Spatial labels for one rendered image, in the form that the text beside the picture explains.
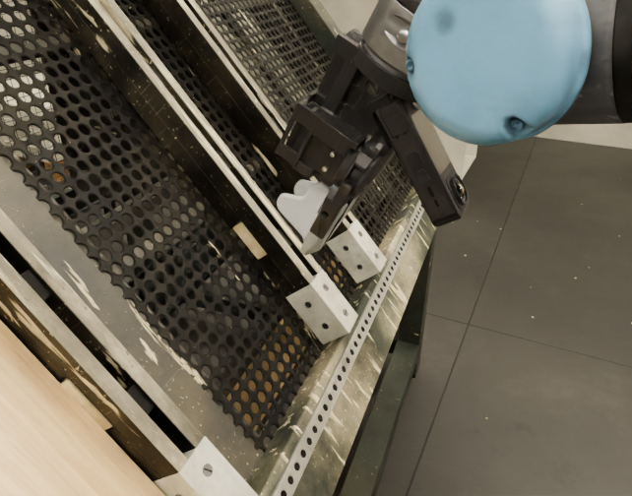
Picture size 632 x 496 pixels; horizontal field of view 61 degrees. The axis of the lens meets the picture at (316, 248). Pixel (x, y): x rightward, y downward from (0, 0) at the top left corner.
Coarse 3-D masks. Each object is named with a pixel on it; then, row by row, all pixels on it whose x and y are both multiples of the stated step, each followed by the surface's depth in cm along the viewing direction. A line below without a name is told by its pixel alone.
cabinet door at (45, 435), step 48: (0, 336) 62; (0, 384) 59; (48, 384) 63; (0, 432) 58; (48, 432) 61; (96, 432) 65; (0, 480) 56; (48, 480) 59; (96, 480) 63; (144, 480) 67
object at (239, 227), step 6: (240, 222) 100; (234, 228) 101; (240, 228) 101; (246, 228) 100; (240, 234) 102; (246, 234) 101; (246, 240) 102; (252, 240) 101; (252, 246) 102; (258, 246) 101; (252, 252) 103; (258, 252) 102; (264, 252) 102; (258, 258) 103
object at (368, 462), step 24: (432, 240) 192; (408, 312) 209; (408, 336) 215; (408, 360) 206; (384, 384) 195; (408, 384) 199; (384, 408) 185; (384, 432) 176; (360, 456) 168; (384, 456) 169; (360, 480) 160
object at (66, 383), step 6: (66, 378) 65; (66, 384) 64; (72, 384) 64; (72, 390) 64; (78, 390) 64; (72, 396) 65; (78, 396) 64; (84, 396) 64; (78, 402) 65; (84, 402) 64; (90, 402) 64; (84, 408) 65; (90, 408) 65; (90, 414) 65; (96, 414) 65; (96, 420) 65; (102, 420) 65; (102, 426) 66; (108, 426) 65
